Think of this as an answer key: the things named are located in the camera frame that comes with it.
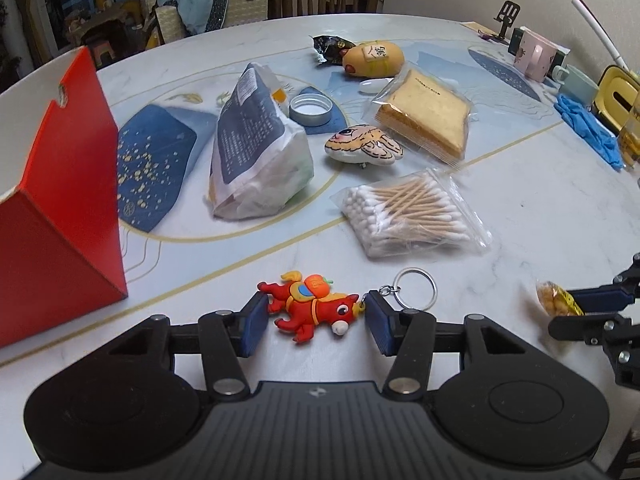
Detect pale green cup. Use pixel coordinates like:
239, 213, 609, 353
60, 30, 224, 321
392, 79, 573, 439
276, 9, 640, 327
551, 64, 600, 108

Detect yellow snack packet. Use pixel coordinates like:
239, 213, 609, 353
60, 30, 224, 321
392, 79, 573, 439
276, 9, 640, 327
536, 280, 585, 317

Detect cream moth shaped toy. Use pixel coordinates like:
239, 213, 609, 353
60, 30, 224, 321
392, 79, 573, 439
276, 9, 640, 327
324, 124, 405, 166

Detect blue rubber gloves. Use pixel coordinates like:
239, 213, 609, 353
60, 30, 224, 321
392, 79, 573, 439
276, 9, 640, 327
554, 92, 625, 170

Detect pile of blue clothes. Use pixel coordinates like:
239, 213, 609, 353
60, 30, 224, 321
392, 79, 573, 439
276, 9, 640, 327
155, 0, 231, 36

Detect yellow squishy toy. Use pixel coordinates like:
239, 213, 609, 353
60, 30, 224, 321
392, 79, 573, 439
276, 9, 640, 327
342, 40, 406, 78

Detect glass of tea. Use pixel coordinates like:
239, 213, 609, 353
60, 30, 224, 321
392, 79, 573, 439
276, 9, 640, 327
619, 95, 640, 171

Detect bag of cotton swabs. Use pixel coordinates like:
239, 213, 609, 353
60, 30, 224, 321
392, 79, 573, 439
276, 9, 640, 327
331, 167, 493, 261

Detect black candy wrapper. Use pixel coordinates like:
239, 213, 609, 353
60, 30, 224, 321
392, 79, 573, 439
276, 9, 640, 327
311, 34, 357, 67

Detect red cardboard box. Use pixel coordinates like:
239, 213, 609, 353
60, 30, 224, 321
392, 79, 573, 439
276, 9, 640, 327
0, 46, 128, 348

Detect packaged sliced bread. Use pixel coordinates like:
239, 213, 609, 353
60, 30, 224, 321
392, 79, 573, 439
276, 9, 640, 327
370, 69, 478, 166

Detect red horse keychain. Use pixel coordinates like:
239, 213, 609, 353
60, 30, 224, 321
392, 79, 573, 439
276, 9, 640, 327
257, 267, 437, 345

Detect pink mug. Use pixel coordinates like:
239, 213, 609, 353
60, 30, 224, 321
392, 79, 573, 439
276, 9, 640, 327
514, 30, 561, 82

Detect yellow tissue box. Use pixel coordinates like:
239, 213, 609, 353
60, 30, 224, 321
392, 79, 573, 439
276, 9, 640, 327
592, 64, 640, 133

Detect white and blue plastic bag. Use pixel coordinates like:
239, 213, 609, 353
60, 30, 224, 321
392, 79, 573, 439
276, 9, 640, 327
207, 62, 315, 221

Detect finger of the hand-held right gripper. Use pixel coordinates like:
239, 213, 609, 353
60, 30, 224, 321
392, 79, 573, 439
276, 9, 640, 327
557, 252, 640, 317
548, 313, 640, 388

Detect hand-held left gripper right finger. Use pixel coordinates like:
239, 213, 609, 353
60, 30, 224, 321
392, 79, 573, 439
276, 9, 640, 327
364, 290, 531, 401

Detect black phone stand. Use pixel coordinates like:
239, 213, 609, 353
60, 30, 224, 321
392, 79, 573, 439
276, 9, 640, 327
480, 1, 522, 41

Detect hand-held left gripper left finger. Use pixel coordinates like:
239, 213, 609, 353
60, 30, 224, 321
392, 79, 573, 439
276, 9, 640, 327
107, 292, 272, 401

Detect small plastic stool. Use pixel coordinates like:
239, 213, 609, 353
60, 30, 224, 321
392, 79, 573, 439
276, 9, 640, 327
90, 41, 119, 68

